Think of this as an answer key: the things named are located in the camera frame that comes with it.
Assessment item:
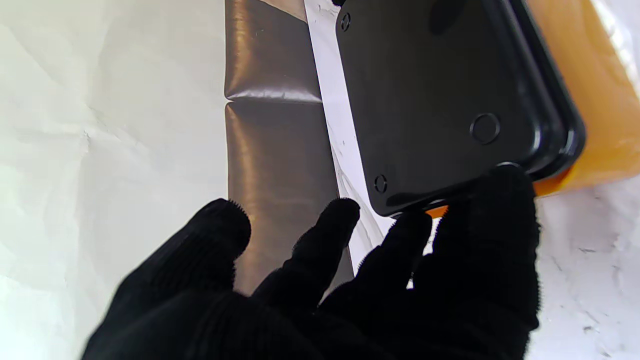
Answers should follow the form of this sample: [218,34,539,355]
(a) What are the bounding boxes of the black tissue box base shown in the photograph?
[332,0,587,218]

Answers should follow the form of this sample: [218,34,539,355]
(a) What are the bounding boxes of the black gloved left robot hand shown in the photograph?
[80,162,542,360]

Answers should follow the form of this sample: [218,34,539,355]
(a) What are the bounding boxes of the orange plastic tissue box cover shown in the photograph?
[425,0,640,219]

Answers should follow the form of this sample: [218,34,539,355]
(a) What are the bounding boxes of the brown leather sofa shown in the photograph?
[224,0,356,296]

